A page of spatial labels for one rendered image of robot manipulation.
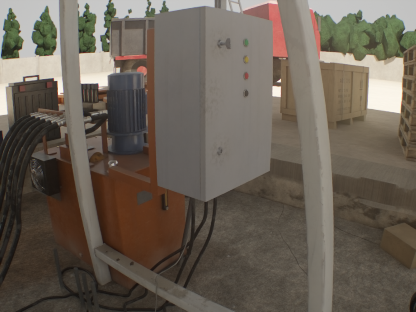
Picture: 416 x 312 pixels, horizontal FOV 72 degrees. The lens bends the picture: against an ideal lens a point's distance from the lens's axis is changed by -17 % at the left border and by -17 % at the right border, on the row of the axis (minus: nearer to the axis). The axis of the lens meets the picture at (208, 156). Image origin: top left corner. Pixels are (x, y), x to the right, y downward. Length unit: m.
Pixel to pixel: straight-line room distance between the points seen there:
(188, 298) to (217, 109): 0.70
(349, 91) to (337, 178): 2.16
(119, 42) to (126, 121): 7.66
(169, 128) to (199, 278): 0.94
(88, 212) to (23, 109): 1.94
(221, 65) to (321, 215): 0.54
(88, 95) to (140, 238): 0.79
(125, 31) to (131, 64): 0.97
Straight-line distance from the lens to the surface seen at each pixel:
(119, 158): 1.74
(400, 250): 2.12
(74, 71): 1.42
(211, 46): 1.01
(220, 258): 1.97
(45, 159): 1.84
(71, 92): 1.41
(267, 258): 1.99
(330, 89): 4.03
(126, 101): 1.76
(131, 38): 9.40
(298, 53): 0.72
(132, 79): 1.76
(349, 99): 4.50
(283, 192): 2.68
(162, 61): 1.11
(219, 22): 1.04
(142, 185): 1.29
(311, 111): 0.72
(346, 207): 2.52
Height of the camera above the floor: 1.08
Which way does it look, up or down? 16 degrees down
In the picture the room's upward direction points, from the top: straight up
